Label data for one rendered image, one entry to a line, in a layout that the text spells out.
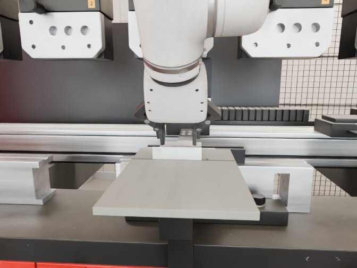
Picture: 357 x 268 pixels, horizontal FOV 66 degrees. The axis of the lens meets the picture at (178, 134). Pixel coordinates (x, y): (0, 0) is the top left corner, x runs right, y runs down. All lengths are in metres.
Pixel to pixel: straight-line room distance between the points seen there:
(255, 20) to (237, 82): 0.73
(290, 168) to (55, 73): 0.92
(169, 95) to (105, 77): 0.71
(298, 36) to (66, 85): 0.88
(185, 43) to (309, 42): 0.27
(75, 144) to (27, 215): 0.32
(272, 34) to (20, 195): 0.59
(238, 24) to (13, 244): 0.49
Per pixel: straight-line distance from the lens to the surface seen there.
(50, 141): 0.92
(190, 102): 0.42
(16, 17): 0.70
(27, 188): 0.67
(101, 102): 1.12
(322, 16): 0.56
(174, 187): 0.36
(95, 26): 0.54
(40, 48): 0.58
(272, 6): 0.51
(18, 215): 0.64
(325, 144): 0.89
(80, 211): 0.61
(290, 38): 0.53
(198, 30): 0.33
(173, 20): 0.32
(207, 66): 0.54
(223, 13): 0.33
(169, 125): 0.75
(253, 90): 1.07
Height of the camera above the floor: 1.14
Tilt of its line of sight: 11 degrees down
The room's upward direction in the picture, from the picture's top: straight up
